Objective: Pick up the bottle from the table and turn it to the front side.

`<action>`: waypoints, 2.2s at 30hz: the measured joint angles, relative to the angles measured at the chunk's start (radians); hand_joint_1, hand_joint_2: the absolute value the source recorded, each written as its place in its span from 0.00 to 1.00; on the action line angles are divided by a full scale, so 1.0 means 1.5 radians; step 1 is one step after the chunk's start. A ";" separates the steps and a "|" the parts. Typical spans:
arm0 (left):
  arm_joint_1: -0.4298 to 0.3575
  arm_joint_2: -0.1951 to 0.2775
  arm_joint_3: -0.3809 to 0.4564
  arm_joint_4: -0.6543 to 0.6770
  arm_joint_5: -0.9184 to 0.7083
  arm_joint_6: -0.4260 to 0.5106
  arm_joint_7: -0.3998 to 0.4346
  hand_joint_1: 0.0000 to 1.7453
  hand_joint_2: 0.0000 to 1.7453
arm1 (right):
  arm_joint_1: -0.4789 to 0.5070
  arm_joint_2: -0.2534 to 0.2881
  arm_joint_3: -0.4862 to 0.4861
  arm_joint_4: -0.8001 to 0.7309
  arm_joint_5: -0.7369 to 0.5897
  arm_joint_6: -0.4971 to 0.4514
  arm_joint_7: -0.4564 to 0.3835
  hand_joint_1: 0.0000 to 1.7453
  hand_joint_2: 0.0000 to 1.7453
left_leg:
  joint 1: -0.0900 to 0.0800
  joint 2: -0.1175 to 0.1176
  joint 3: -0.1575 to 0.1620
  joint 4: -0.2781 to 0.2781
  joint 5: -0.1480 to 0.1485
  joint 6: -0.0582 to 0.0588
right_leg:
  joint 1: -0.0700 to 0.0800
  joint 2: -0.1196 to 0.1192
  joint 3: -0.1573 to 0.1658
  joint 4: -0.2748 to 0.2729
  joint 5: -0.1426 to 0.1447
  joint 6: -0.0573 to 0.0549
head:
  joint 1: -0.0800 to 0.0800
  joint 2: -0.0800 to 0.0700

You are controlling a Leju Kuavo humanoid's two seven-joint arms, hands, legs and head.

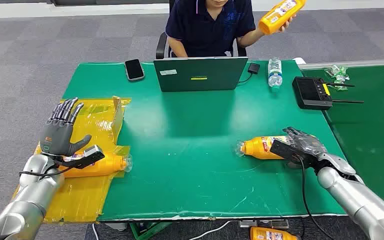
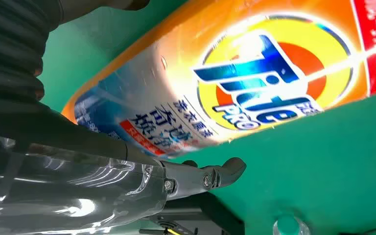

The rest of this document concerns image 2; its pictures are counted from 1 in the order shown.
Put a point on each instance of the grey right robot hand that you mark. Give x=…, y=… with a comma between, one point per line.
x=77, y=188

